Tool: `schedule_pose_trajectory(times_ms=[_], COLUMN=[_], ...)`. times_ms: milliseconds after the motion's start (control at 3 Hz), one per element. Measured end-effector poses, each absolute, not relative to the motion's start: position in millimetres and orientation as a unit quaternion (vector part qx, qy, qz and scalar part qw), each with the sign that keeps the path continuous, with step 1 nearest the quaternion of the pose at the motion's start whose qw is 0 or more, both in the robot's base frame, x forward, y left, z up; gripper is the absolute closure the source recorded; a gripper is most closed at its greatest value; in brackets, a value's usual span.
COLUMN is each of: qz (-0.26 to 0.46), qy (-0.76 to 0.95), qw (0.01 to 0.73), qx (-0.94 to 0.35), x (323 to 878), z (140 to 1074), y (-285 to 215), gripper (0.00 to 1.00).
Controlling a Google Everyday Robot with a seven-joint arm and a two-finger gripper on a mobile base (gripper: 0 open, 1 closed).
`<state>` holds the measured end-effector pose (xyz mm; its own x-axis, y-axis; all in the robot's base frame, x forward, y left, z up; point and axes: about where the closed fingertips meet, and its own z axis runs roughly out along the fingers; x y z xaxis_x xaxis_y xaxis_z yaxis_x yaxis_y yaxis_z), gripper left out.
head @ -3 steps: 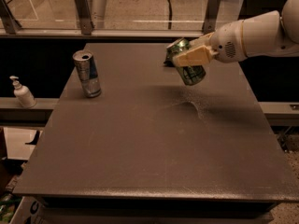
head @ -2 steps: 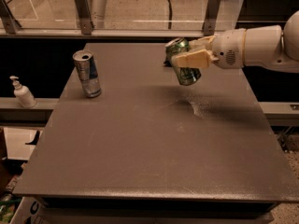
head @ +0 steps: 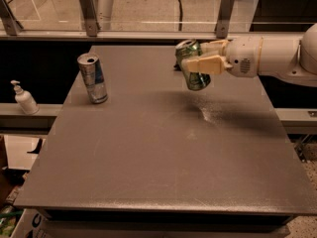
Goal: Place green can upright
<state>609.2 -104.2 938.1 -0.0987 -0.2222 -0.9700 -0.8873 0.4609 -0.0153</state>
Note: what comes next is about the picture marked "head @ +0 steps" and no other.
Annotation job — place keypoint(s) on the white cardboard box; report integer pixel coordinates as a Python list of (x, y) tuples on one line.
[(30, 225)]

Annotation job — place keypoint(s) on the silver blue energy drink can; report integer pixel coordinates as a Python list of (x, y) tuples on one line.
[(92, 74)]

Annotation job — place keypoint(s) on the white pipe behind glass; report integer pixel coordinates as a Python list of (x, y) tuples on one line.
[(102, 0)]

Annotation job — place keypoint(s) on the right metal railing bracket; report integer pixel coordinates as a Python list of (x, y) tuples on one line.
[(224, 17)]

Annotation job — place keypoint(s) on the green soda can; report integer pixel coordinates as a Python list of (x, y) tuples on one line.
[(184, 50)]

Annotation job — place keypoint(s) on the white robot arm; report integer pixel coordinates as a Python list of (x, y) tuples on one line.
[(288, 58)]

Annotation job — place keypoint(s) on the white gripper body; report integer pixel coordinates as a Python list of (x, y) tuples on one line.
[(242, 57)]

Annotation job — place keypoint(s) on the metal railing bracket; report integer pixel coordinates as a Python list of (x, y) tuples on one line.
[(89, 17), (11, 25), (224, 17)]

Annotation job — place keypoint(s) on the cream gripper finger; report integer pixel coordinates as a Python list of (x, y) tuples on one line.
[(214, 47), (213, 65)]

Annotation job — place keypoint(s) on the black crumpled snack packet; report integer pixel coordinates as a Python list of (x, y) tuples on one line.
[(177, 67)]

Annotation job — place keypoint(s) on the middle metal railing bracket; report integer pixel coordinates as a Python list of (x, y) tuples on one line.
[(89, 17)]

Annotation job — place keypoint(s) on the left metal railing bracket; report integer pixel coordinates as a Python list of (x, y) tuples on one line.
[(11, 25)]

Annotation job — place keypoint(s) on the white pump dispenser bottle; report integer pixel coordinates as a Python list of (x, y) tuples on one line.
[(25, 99)]

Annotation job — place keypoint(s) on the metal railing beam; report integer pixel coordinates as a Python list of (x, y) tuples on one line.
[(109, 37)]

